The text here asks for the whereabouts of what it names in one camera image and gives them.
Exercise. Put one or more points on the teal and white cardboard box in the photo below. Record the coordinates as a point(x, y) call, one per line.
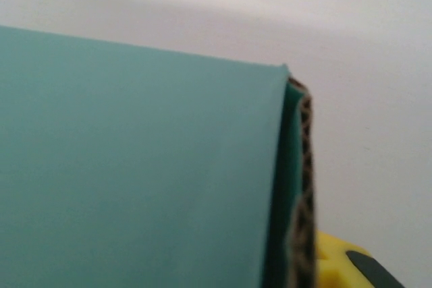
point(135, 166)

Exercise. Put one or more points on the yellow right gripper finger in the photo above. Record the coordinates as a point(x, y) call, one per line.
point(351, 264)

